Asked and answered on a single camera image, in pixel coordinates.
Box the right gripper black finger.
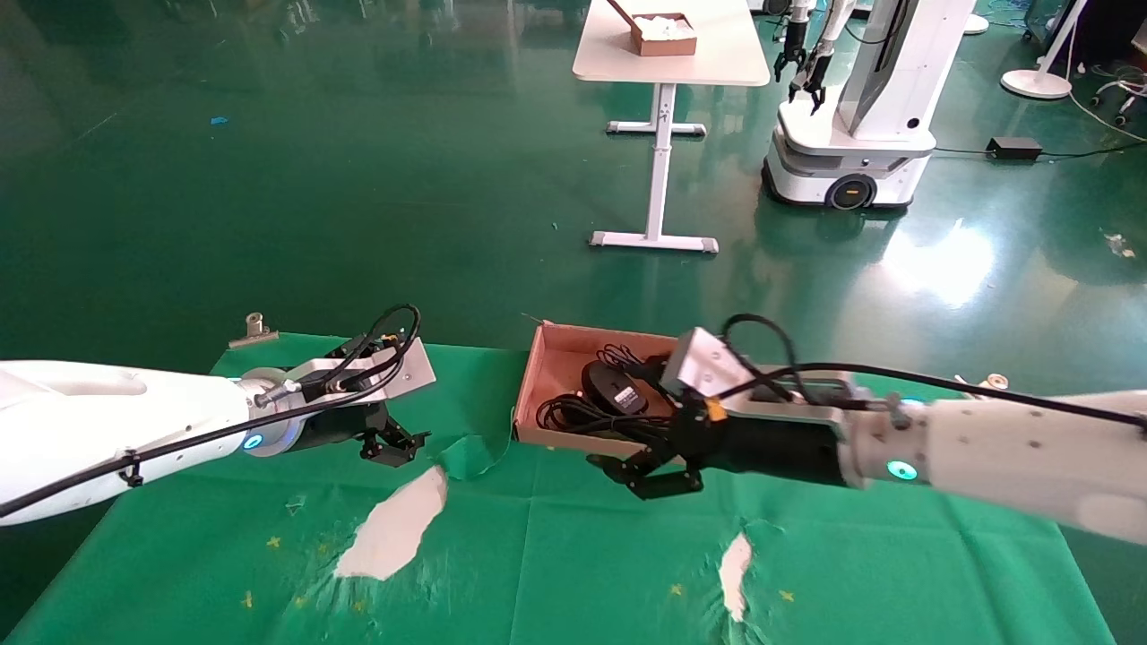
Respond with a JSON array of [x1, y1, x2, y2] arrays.
[[641, 408, 691, 449], [587, 443, 704, 500]]

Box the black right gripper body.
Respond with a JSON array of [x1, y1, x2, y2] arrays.
[[672, 408, 852, 485]]

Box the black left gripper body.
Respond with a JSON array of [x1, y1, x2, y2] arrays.
[[291, 401, 395, 453]]

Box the black charger with cable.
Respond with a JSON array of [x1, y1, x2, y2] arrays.
[[536, 360, 677, 449]]

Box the thin black USB cable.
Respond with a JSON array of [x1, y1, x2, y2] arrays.
[[596, 343, 673, 382]]

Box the open brown cardboard box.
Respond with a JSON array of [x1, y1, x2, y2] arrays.
[[513, 321, 684, 458]]

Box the small brown cardboard box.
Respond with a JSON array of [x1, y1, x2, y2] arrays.
[[608, 0, 699, 57]]

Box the white crumpled box contents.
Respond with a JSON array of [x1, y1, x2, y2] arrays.
[[632, 13, 696, 39]]

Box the green table cloth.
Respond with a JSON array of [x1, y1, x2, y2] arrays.
[[0, 331, 1117, 645]]

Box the white wheeled background robot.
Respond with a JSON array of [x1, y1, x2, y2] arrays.
[[762, 0, 978, 211]]

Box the white standing desk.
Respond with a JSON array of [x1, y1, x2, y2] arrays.
[[573, 0, 772, 256]]

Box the background robot black gripper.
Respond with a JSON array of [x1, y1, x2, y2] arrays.
[[792, 49, 832, 115], [774, 34, 809, 83]]

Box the black power brick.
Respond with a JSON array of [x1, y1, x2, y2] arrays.
[[986, 136, 1044, 162]]

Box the white round-base floor stand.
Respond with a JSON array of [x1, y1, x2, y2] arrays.
[[1001, 0, 1090, 99]]

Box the dark equipment cart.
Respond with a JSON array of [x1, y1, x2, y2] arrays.
[[1022, 0, 1147, 68]]

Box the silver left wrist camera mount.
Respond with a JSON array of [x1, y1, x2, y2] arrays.
[[269, 345, 437, 415]]

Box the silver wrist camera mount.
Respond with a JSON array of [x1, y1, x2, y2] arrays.
[[659, 327, 866, 426], [269, 345, 437, 415]]

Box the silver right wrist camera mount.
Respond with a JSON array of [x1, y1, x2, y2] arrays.
[[659, 327, 866, 426]]

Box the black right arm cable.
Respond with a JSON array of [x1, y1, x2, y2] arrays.
[[721, 314, 1147, 431]]

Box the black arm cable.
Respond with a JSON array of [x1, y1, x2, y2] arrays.
[[0, 305, 422, 520], [721, 314, 1147, 431]]

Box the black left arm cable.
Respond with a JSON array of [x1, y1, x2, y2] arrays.
[[0, 305, 422, 520]]

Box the black floor cable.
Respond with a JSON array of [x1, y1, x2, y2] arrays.
[[932, 142, 1147, 164]]

